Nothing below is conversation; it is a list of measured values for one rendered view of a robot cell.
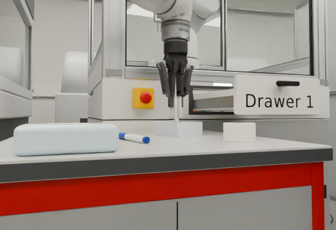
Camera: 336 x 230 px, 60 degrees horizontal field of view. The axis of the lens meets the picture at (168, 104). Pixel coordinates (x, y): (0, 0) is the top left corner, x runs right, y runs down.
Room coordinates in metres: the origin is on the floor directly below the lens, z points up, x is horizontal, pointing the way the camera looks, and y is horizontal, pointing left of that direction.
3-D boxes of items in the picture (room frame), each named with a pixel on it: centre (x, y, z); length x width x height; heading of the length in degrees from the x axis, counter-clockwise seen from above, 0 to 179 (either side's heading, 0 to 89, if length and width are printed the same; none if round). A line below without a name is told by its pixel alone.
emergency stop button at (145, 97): (1.00, 0.08, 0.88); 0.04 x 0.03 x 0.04; 108
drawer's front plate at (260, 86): (0.84, -0.32, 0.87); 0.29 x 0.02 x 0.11; 108
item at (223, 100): (1.04, -0.26, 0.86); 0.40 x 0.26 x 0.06; 18
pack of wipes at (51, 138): (0.48, 0.16, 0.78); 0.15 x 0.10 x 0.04; 111
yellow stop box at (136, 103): (1.03, 0.09, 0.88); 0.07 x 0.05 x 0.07; 108
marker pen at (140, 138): (0.64, 0.08, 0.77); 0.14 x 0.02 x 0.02; 32
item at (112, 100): (1.62, -0.11, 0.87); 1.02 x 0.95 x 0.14; 108
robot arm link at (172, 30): (0.90, -0.02, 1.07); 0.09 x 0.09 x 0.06
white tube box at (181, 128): (0.84, -0.03, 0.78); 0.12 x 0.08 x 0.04; 33
